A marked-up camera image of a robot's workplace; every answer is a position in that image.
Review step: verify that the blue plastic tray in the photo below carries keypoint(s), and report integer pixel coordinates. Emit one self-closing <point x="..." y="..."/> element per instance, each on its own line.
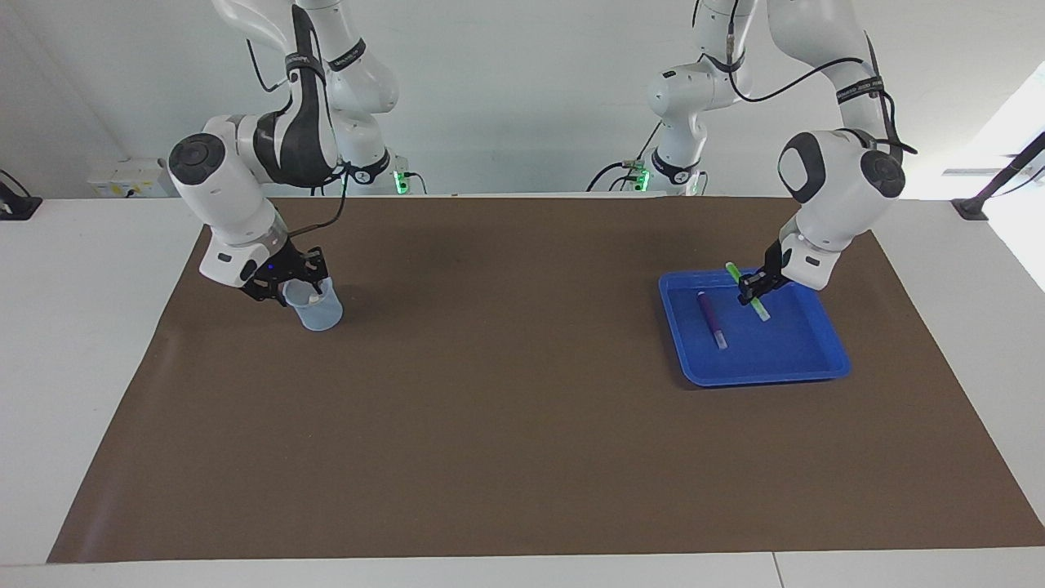
<point x="784" y="351"/>

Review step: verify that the green pen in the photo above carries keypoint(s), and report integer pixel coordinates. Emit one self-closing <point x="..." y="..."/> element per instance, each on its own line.
<point x="761" y="310"/>

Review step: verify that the translucent plastic cup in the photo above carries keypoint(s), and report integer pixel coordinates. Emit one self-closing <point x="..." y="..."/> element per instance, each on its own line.
<point x="322" y="314"/>

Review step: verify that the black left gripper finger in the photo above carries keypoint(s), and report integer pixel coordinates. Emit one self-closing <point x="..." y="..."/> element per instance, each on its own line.
<point x="753" y="287"/>
<point x="755" y="276"/>

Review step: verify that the brown table mat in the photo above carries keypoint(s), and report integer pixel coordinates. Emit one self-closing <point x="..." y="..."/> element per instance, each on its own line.
<point x="522" y="408"/>

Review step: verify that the purple pen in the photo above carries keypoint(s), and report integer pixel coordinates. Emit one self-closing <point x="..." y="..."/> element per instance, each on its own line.
<point x="712" y="320"/>

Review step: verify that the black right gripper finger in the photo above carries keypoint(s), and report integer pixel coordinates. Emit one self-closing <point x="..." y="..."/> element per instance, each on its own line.
<point x="283" y="292"/>
<point x="317" y="268"/>

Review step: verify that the black camera stand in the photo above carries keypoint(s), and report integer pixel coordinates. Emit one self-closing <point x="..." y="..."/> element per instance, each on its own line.
<point x="992" y="186"/>

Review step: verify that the green lit base connector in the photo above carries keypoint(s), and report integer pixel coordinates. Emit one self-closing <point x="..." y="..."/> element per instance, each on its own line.
<point x="401" y="181"/>
<point x="642" y="180"/>

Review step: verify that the white power box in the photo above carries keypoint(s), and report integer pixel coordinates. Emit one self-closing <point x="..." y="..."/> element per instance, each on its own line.
<point x="122" y="180"/>

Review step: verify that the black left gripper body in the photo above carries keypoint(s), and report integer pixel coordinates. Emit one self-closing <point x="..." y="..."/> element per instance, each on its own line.
<point x="775" y="265"/>

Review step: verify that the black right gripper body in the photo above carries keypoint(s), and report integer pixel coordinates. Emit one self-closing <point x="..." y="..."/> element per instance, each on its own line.
<point x="273" y="273"/>

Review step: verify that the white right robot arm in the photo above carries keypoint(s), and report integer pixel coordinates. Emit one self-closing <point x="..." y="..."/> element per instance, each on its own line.
<point x="220" y="196"/>

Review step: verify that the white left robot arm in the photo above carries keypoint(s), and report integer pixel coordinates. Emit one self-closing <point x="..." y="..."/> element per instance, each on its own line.
<point x="841" y="196"/>

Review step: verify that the black table clamp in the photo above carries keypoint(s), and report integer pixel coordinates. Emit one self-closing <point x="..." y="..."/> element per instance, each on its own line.
<point x="16" y="204"/>

